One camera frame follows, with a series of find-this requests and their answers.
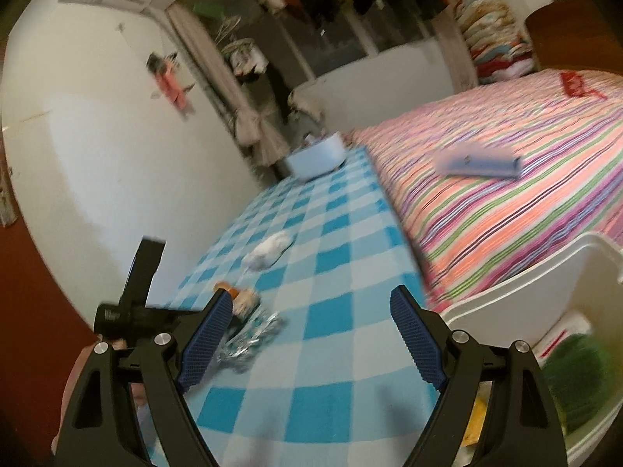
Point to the white plastic bin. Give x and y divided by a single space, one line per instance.
511 296

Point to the dark hanging garment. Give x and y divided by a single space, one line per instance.
278 87

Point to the crumpled white tissue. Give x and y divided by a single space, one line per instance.
267 251

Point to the white pink medicine box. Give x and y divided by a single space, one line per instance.
564 333

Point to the blue checkered tablecloth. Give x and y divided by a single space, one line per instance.
331 301

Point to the red cloth item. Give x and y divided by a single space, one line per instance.
577 85

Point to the pale straight curtain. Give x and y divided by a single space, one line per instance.
457 58

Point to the silver blister pack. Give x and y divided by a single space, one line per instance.
253 335

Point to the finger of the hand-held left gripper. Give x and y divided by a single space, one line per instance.
143 267

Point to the red wall decoration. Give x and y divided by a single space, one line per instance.
168 80

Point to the person's left hand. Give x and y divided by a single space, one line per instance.
72 379

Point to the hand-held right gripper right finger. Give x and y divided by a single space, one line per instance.
416 335

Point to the yellow packet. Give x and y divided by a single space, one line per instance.
474 423

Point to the bed with striped sheet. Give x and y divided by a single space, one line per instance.
486 224

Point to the white storage box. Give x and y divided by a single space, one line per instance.
316 158

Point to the small orange beige object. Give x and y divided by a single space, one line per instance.
246 301

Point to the beige tied curtain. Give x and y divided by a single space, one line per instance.
253 126

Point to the pale lavender case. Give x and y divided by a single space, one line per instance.
477 163

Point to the wooden headboard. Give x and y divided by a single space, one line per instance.
574 29

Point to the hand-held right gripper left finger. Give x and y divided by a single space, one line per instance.
207 340

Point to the green plush toy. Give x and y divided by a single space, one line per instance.
579 379

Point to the stack of folded quilts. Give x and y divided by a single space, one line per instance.
496 34

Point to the white hanging garment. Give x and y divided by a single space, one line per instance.
246 58

